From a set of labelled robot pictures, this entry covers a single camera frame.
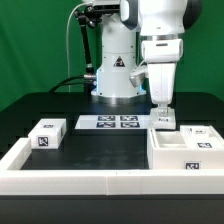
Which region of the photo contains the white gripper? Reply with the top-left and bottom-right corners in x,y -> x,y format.
141,39 -> 183,116

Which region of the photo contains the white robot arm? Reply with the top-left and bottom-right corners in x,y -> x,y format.
82,0 -> 202,117

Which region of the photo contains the white cabinet body box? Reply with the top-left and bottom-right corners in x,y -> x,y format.
147,128 -> 224,170

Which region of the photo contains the white cabinet top block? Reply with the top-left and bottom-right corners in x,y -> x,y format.
28,118 -> 67,149

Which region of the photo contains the white base tag plate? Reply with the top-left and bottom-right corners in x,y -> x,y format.
75,115 -> 150,130

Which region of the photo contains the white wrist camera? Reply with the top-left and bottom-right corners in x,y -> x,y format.
129,65 -> 148,87

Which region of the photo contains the black cable bundle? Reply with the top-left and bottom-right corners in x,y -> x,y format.
48,75 -> 98,94

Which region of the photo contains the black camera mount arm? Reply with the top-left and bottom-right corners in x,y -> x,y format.
73,4 -> 126,80

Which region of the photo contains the white camera cable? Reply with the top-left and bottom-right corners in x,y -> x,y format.
65,2 -> 87,93

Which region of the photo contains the white U-shaped obstacle wall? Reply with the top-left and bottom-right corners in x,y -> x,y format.
0,138 -> 224,195

